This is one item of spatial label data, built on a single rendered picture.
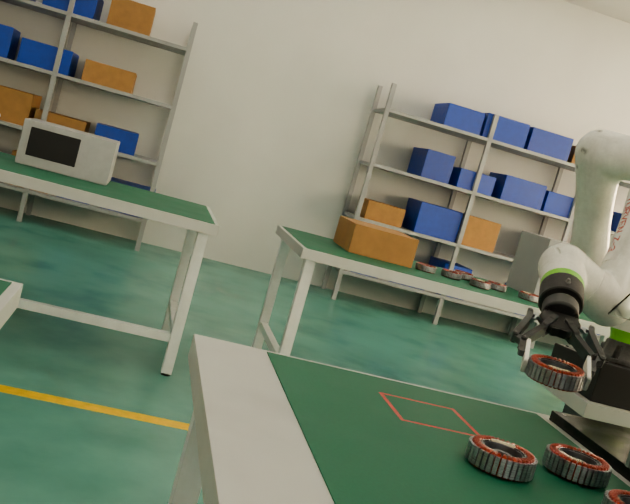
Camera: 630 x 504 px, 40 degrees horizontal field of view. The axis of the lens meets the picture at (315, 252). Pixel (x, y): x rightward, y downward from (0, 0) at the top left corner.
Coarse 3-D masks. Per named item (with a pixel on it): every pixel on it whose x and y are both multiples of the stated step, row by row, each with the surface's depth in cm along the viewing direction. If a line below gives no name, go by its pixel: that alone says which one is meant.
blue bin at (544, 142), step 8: (536, 128) 787; (528, 136) 793; (536, 136) 788; (544, 136) 790; (552, 136) 791; (560, 136) 792; (528, 144) 788; (536, 144) 789; (544, 144) 791; (552, 144) 792; (560, 144) 794; (568, 144) 795; (536, 152) 791; (544, 152) 792; (552, 152) 793; (560, 152) 795; (568, 152) 796
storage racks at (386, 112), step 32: (0, 0) 735; (64, 32) 700; (128, 32) 709; (192, 32) 717; (128, 96) 716; (384, 128) 758; (448, 128) 768; (160, 160) 729; (480, 160) 782; (544, 160) 814; (32, 192) 714; (352, 192) 813; (384, 224) 772; (544, 224) 852; (512, 256) 843; (416, 288) 790; (512, 320) 864
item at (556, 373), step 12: (528, 360) 161; (540, 360) 163; (552, 360) 165; (564, 360) 165; (528, 372) 160; (540, 372) 158; (552, 372) 156; (564, 372) 156; (576, 372) 158; (552, 384) 157; (564, 384) 157; (576, 384) 157
